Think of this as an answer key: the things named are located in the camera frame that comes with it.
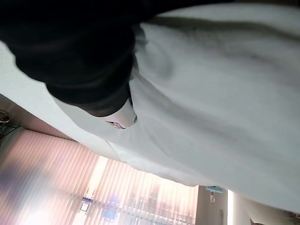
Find white bed blanket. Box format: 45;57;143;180
0;3;300;214

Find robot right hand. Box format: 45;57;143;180
0;0;235;130

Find vertical window blinds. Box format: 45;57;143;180
0;128;199;225

